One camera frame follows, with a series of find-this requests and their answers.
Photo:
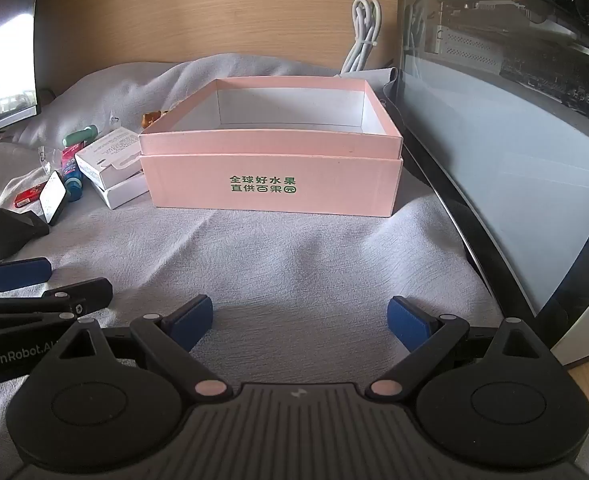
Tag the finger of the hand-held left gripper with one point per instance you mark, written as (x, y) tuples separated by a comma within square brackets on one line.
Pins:
[(87, 292), (22, 273)]

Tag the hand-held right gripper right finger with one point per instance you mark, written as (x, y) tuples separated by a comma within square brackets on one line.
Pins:
[(409, 322)]

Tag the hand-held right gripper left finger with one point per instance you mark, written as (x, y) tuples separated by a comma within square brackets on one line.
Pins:
[(194, 322)]

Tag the black plastic nozzle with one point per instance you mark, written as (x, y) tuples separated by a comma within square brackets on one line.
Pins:
[(9, 232)]

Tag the red and blue packet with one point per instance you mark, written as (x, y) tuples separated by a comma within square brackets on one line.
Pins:
[(72, 170)]

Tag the white box with hang tab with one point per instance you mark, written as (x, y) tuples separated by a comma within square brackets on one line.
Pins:
[(107, 152)]

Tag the mint green plastic object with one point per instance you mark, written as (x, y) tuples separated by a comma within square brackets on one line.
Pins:
[(78, 136)]

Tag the pink cardboard box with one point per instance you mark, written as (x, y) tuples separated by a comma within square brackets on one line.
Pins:
[(274, 180)]

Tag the orange small object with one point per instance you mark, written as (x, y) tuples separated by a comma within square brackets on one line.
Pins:
[(152, 119)]

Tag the white card in black case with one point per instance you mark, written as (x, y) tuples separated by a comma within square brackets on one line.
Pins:
[(53, 199)]

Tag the plain white box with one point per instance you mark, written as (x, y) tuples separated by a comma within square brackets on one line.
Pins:
[(124, 192)]

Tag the white cloth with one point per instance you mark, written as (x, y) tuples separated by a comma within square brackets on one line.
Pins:
[(284, 260)]

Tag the clear plastic wrapper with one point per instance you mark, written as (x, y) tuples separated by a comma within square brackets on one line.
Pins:
[(49, 155)]

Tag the glass-sided computer case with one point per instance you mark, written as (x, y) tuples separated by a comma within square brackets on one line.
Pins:
[(499, 135)]

